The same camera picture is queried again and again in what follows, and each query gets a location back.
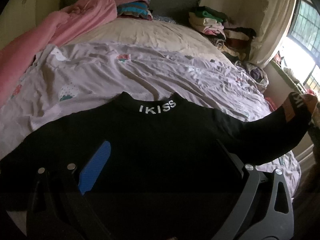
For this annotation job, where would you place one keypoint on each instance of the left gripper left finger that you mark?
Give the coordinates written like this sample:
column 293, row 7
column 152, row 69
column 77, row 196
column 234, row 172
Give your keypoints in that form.
column 59, row 209

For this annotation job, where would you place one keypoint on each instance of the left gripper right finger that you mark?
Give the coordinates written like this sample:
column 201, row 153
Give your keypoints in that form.
column 263, row 209

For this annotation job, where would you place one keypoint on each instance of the black IKISS sweater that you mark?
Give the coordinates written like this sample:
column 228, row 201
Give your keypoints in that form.
column 133, row 199

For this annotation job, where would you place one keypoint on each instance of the basket of clothes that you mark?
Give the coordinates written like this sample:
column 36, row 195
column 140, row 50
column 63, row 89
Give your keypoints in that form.
column 256, row 73

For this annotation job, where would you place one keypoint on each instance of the mixed folded clothes pile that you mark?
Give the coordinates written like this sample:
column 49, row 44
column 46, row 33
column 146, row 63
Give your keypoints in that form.
column 233, row 41

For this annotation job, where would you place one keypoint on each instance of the striped folded clothes stack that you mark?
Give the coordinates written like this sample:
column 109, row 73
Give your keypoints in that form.
column 138, row 9

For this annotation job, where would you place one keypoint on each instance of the lilac strawberry print duvet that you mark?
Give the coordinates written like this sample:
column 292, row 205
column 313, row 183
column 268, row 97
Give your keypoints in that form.
column 72, row 96

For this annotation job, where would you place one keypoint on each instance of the cluttered green window sill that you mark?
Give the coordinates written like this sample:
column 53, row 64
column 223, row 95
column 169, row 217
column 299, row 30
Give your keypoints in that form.
column 279, row 64

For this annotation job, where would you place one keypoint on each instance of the window with grille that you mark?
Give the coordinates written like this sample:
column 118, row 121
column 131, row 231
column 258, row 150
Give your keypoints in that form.
column 302, row 45

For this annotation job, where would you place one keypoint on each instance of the pink blanket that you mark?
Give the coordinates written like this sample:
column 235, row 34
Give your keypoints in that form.
column 58, row 28

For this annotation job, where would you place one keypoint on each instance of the cream curtain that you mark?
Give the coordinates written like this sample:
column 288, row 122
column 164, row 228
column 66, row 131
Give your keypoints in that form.
column 275, row 26

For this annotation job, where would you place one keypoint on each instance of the cream bed sheet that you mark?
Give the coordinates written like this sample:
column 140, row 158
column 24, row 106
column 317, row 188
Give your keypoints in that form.
column 155, row 34

